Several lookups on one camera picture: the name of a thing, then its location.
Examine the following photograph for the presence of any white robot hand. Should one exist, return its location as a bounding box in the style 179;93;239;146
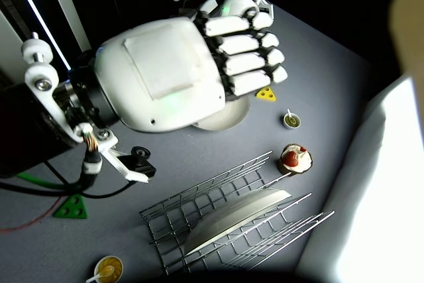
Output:
198;0;261;19
93;13;288;133

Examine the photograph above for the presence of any toy cupcake with strawberries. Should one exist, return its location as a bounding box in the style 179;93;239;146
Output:
277;144;314;176

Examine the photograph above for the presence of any grey table cloth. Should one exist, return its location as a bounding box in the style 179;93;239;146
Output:
0;0;380;283

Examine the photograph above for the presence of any white wire dish rack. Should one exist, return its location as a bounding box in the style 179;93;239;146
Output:
138;150;336;276

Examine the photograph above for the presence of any thin red cable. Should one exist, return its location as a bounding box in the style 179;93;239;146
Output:
0;196;64;235

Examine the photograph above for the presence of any beige cardboard panel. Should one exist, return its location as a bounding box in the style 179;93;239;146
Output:
389;0;424;76

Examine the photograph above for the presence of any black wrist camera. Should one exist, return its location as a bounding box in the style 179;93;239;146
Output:
119;146;157;178

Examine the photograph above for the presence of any green triangle block with holes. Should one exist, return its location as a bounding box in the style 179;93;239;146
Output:
53;194;89;220

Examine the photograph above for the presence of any white plate with tree print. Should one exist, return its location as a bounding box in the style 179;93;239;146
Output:
183;188;293;258

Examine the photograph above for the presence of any small white toy bowl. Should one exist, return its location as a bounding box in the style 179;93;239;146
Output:
282;113;302;131

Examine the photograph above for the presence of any small yellow toy bowl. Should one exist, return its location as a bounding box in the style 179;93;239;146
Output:
93;255;125;283

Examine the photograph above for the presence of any white backdrop board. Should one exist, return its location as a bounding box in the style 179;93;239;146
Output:
296;74;424;283

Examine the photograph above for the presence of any yellow triangle block with holes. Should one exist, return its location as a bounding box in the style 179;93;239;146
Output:
255;86;277;103

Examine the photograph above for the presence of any plain white plate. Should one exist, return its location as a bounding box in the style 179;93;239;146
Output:
191;95;251;133

